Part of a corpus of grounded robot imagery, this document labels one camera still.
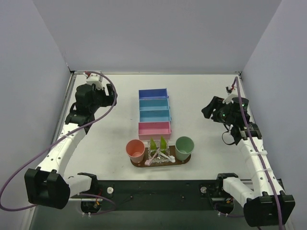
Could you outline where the green plastic cup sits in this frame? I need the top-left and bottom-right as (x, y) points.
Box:
(175, 137), (194, 161)

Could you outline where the yellow-green toothpaste tube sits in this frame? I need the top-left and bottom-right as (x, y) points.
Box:
(160, 136), (167, 154)
(150, 138), (157, 154)

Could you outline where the pink plastic cup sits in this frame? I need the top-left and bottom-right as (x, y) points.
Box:
(126, 139), (145, 163)

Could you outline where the white toothbrush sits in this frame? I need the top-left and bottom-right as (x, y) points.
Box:
(158, 153), (176, 163)

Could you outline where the clear textured plastic box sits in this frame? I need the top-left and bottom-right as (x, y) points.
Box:
(145, 140), (171, 166)

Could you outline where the pink toothbrush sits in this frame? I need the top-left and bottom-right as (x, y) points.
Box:
(144, 149), (159, 166)

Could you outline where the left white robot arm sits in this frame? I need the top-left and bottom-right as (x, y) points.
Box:
(24, 83), (116, 209)

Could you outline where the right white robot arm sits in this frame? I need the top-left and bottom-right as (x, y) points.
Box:
(201, 96), (295, 227)

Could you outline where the light blue toothbrush bin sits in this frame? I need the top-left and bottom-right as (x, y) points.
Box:
(140, 110), (171, 122)

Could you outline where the light blue toothpaste bin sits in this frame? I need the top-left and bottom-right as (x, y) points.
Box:
(139, 98), (170, 111)

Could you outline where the brown wooden oval tray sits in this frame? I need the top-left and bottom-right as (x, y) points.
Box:
(130, 154), (191, 168)

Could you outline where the dark blue bin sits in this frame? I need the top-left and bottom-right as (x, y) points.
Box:
(139, 88), (168, 100)

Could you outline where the pink bin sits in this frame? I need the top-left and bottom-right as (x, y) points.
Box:
(138, 122), (172, 140)

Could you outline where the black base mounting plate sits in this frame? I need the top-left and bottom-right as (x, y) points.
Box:
(94, 180), (235, 213)

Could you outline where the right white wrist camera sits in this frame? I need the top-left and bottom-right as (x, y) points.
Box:
(223, 86), (238, 104)

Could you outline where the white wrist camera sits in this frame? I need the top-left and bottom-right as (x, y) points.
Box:
(223, 86), (238, 104)
(83, 72), (103, 90)

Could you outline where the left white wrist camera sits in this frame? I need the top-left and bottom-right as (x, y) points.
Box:
(83, 72), (103, 90)

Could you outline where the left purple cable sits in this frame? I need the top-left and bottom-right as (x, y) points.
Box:
(0, 71), (118, 211)

